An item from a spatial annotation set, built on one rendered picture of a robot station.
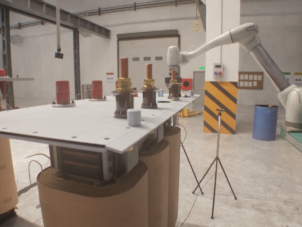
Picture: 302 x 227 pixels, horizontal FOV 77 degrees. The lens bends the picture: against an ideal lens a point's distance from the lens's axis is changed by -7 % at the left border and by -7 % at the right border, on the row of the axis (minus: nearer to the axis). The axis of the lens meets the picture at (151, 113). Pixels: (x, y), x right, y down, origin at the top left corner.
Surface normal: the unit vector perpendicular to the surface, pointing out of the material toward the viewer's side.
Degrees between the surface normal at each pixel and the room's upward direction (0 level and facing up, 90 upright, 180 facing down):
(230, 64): 90
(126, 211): 90
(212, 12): 90
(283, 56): 90
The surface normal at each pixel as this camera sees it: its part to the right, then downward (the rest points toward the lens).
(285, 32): -0.32, 0.15
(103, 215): 0.12, 0.15
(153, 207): 0.57, 0.13
